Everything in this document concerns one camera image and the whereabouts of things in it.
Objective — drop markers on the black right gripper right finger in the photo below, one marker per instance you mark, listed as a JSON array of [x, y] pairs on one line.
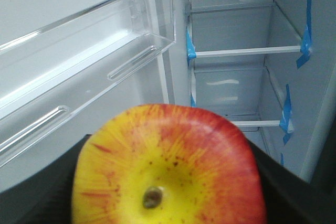
[[288, 198]]

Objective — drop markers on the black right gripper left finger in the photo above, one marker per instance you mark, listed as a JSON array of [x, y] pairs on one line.
[[45, 196]]

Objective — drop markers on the red yellow apple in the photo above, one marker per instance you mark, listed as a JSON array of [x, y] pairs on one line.
[[162, 163]]

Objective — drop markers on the fridge door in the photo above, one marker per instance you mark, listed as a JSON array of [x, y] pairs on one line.
[[128, 93]]

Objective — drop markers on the grey white fridge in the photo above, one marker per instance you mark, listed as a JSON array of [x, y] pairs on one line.
[[268, 66]]

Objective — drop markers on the clear upper door bin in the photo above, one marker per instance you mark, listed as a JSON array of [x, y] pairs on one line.
[[60, 56]]

